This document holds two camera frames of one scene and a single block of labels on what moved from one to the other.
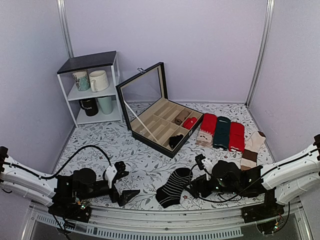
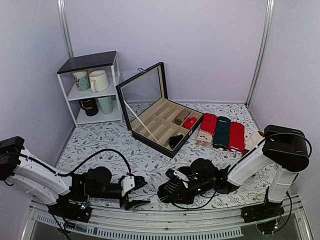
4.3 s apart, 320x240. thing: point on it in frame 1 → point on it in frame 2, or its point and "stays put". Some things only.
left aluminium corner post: [66, 26] stays put
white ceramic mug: [99, 80] stays put
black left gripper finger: [125, 196] → [131, 204]
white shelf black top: [91, 85] stays put
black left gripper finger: [121, 172] → [139, 181]
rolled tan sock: [182, 115] stays put
